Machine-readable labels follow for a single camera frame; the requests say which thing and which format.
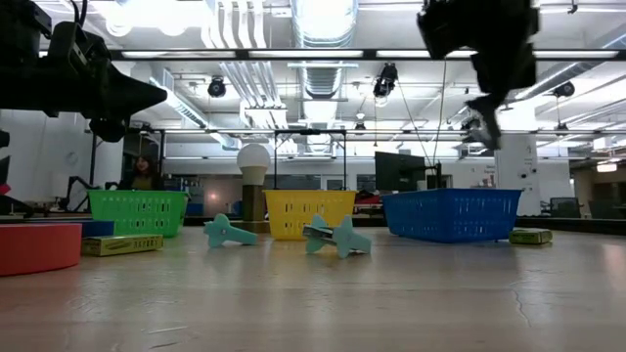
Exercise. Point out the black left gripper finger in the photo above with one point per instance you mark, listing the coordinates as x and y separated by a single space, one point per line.
134 95

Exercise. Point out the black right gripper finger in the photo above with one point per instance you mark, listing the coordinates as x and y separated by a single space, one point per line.
488 115

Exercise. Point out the green yellow staples box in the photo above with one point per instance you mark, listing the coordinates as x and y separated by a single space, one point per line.
530 236
122 244

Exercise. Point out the teal toy plane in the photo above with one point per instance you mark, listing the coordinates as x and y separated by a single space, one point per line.
227 233
342 237

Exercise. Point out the yellow plastic basket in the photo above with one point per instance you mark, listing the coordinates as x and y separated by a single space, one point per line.
303 212

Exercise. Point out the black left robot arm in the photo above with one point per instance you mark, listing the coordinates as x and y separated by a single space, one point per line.
22 58

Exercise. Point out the black background robot arm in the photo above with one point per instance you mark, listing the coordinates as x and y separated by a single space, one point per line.
76 188

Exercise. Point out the white pillar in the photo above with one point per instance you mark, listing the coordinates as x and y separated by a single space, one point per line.
517 171

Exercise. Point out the black ceiling spotlight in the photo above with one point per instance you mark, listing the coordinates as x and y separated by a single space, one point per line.
216 87
565 89
385 80

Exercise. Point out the person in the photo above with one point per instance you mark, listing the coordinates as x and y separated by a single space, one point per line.
142 176

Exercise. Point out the black computer monitor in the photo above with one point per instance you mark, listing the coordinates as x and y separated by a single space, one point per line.
398 171

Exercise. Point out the blue plastic basket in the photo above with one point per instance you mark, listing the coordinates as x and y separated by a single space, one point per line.
450 215

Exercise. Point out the green plastic basket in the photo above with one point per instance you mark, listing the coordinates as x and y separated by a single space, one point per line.
137 212

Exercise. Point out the black office chair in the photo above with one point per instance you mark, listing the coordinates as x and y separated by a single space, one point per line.
606 209
566 207

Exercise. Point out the white light bulb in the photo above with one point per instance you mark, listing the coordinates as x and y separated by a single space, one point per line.
253 161

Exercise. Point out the red background object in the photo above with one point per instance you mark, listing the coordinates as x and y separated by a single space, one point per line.
369 198

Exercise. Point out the red black background device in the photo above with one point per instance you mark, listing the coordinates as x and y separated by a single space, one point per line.
12 205

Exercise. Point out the wooden bulb stand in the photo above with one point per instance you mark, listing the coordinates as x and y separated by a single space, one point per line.
253 203

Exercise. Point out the black overhead rig bar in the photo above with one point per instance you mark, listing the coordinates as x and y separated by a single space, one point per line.
318 54

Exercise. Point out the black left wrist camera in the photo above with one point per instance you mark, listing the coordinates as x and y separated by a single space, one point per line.
107 129

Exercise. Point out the silver ventilation duct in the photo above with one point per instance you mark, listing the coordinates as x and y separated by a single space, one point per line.
320 73

